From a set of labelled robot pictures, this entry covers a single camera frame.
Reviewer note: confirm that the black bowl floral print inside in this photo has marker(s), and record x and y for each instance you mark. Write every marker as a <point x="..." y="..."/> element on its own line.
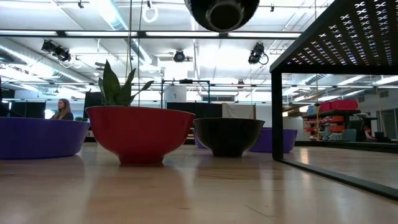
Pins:
<point x="222" y="15"/>
<point x="228" y="137"/>

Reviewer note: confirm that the black aluminium table frame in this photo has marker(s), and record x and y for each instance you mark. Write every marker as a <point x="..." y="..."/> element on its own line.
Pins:
<point x="342" y="146"/>

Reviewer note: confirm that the blue plastic bowl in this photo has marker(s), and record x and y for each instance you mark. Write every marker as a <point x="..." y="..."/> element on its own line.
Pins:
<point x="37" y="138"/>
<point x="198" y="141"/>
<point x="290" y="140"/>

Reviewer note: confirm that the red bowl apple print inside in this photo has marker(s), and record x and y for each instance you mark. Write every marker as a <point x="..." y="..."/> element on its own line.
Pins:
<point x="140" y="133"/>

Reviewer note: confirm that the black ceiling spotlight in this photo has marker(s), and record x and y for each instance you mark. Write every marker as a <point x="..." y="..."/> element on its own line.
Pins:
<point x="179" y="56"/>
<point x="63" y="55"/>
<point x="256" y="51"/>

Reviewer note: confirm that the green snake plant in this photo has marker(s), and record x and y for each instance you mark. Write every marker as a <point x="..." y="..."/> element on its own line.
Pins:
<point x="112" y="87"/>

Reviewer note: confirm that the black overhead frame bar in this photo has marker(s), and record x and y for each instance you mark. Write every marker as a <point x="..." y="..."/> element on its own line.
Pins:
<point x="222" y="34"/>

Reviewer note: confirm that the person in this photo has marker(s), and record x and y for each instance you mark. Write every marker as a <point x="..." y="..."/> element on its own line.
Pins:
<point x="63" y="112"/>

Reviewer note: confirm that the shelving with red bins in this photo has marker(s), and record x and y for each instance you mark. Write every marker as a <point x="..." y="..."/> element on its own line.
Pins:
<point x="342" y="105"/>

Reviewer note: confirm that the black perforated metal rack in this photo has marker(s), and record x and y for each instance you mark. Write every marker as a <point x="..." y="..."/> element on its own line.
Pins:
<point x="276" y="124"/>

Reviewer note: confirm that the white cloth panel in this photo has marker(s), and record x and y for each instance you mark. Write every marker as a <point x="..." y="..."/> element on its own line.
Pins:
<point x="237" y="111"/>

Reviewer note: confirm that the black panel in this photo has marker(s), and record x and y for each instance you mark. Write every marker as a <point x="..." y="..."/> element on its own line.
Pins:
<point x="202" y="109"/>
<point x="28" y="109"/>
<point x="91" y="102"/>

